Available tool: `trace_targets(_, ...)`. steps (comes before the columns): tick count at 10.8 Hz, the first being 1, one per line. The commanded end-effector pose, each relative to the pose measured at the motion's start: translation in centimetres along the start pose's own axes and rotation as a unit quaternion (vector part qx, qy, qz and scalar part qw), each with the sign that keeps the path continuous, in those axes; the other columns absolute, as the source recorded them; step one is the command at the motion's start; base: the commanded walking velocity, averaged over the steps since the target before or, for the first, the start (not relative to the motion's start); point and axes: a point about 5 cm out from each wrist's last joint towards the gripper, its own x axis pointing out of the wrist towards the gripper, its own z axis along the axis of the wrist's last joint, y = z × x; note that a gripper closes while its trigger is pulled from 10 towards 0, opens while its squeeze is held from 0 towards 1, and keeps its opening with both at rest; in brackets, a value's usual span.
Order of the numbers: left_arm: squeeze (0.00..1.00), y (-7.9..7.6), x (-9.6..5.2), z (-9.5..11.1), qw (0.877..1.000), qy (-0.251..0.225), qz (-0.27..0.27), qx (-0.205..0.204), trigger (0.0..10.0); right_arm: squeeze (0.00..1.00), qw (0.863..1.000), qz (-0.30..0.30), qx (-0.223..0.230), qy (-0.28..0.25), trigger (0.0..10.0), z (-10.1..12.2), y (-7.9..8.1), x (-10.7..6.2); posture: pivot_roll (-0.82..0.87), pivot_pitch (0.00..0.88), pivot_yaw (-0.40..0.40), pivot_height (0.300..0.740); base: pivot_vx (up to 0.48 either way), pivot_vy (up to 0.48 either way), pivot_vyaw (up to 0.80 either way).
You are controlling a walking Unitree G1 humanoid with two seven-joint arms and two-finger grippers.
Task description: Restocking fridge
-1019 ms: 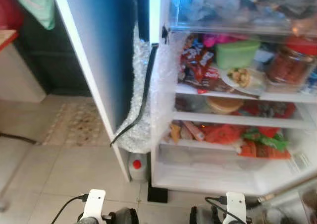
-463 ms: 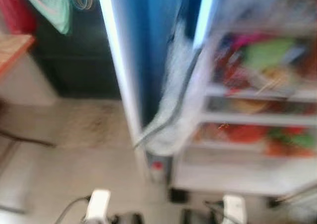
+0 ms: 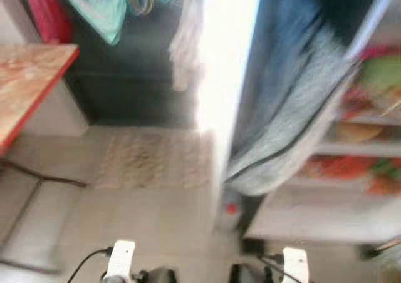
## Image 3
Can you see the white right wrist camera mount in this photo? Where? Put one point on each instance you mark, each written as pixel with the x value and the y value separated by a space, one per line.
pixel 294 265

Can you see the marble-pattern folding table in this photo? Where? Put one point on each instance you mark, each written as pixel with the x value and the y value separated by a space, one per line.
pixel 25 82

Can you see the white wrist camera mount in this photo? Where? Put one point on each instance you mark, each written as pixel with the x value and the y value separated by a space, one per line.
pixel 294 265
pixel 120 261

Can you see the black wardrobe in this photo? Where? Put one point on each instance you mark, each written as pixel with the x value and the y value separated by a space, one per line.
pixel 131 82

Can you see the blue cloth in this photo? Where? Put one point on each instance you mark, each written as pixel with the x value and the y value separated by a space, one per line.
pixel 282 39

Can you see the orange bowl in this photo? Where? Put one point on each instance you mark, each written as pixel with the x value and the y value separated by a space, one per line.
pixel 358 132

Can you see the white hanging towel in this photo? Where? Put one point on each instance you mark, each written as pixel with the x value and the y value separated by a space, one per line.
pixel 187 42

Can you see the speckled brown floor mat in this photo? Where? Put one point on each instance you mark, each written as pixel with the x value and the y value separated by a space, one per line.
pixel 156 159

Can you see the white cabinet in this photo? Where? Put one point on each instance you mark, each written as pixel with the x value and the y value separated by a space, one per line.
pixel 59 111

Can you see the grey cloth cover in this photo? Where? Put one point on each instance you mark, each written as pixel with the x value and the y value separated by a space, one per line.
pixel 294 120

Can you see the red hanging bag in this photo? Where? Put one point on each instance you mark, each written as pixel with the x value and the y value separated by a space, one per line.
pixel 47 10

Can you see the mint green hanging bag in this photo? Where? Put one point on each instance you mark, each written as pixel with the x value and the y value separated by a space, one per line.
pixel 97 12

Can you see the red food bag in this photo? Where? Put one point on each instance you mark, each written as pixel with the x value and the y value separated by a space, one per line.
pixel 341 167

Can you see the bottle with red cap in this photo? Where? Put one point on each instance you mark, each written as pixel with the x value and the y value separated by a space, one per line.
pixel 230 209

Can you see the green food bag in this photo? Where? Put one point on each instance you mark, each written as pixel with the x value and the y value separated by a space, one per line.
pixel 383 74

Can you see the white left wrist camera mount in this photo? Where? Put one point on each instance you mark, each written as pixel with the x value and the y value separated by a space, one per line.
pixel 120 261

